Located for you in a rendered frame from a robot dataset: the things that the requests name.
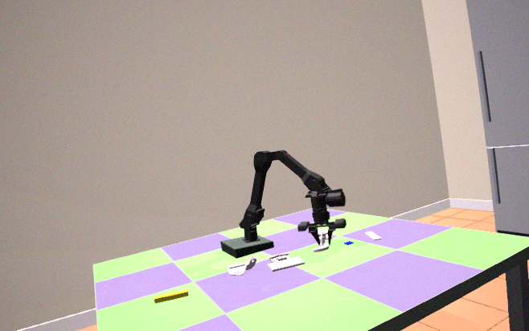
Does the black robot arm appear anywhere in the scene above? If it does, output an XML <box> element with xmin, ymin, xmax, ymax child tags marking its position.
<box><xmin>239</xmin><ymin>150</ymin><xmax>346</xmax><ymax>243</ymax></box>

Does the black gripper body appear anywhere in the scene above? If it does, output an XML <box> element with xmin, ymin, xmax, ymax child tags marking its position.
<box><xmin>297</xmin><ymin>207</ymin><xmax>347</xmax><ymax>232</ymax></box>

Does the yellow flat bar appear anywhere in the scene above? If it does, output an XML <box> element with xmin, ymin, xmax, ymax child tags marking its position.
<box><xmin>154</xmin><ymin>290</ymin><xmax>188</xmax><ymax>304</ymax></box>

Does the white flat bar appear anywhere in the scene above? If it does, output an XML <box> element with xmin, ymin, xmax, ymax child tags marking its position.
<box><xmin>365</xmin><ymin>231</ymin><xmax>381</xmax><ymax>241</ymax></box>

